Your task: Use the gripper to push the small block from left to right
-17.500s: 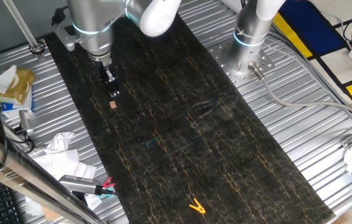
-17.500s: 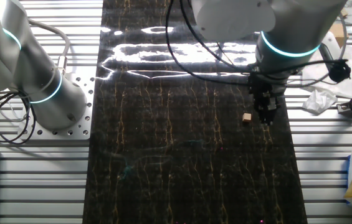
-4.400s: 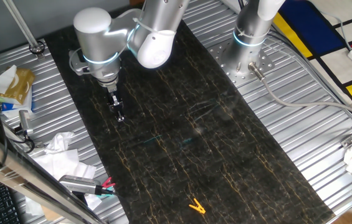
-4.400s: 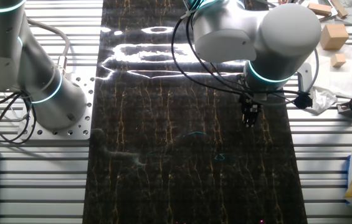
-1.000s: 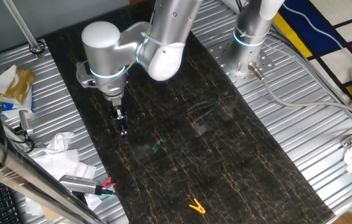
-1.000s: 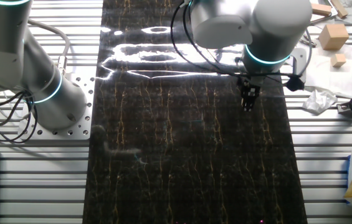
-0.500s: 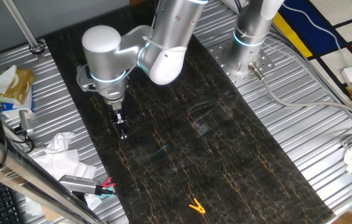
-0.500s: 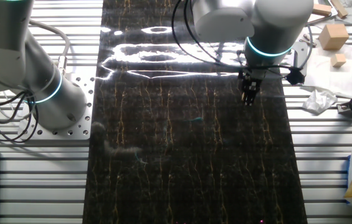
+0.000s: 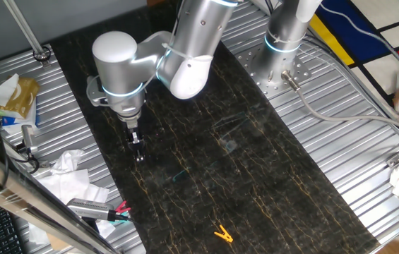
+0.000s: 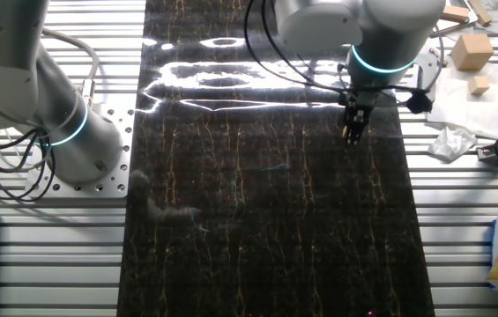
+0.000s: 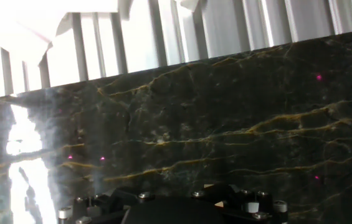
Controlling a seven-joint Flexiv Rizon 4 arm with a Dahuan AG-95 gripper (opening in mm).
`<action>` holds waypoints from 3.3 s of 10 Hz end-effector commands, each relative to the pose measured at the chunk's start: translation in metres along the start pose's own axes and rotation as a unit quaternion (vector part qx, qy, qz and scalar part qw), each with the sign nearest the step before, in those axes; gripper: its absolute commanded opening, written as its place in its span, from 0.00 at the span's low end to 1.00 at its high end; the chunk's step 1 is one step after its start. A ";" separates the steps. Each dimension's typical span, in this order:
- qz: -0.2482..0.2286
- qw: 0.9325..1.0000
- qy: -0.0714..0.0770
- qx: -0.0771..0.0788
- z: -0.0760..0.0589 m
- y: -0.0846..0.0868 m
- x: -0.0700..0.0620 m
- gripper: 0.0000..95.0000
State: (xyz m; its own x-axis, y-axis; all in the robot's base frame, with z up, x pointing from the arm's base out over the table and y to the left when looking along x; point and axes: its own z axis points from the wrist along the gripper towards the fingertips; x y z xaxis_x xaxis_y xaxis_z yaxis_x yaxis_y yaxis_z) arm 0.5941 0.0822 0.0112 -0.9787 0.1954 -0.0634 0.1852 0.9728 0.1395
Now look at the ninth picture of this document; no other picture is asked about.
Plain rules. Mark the small silver camera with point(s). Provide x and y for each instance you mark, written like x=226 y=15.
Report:
x=28 y=137

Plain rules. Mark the white pulled tissue sheet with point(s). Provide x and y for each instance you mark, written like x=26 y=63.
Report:
x=5 y=90

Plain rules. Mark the teal plastic clothespin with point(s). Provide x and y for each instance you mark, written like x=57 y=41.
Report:
x=121 y=216

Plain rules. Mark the gold tissue box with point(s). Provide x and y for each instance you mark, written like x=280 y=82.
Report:
x=20 y=97

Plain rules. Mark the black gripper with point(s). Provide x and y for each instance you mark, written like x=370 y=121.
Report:
x=135 y=139

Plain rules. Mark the large wooden cube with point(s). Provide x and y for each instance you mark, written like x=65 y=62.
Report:
x=58 y=243

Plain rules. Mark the yellow plastic clothespin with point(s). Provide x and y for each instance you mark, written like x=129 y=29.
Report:
x=224 y=234

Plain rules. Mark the colour block pattern cloth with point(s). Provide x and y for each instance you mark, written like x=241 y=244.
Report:
x=361 y=39

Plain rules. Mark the crumpled white tissue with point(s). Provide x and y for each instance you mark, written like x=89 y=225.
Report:
x=66 y=162

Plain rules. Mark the black marble pattern mat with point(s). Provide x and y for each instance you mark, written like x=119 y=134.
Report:
x=220 y=176

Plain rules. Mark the blue white tissue pack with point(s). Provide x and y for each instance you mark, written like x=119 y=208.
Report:
x=15 y=121

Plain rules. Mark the flat white tissue sheets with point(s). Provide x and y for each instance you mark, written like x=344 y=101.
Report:
x=68 y=187

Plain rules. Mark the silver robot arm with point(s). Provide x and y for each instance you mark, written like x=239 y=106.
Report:
x=121 y=67

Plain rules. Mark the red plastic clothespin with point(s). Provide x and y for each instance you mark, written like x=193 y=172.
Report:
x=123 y=206

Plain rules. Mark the metal tripod pole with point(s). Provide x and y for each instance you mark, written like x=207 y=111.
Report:
x=24 y=26

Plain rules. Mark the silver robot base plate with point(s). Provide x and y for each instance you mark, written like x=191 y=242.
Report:
x=303 y=72

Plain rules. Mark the aluminium frame bar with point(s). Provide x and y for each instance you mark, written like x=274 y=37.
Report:
x=26 y=197

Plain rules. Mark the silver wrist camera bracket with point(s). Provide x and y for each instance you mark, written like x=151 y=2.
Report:
x=95 y=95

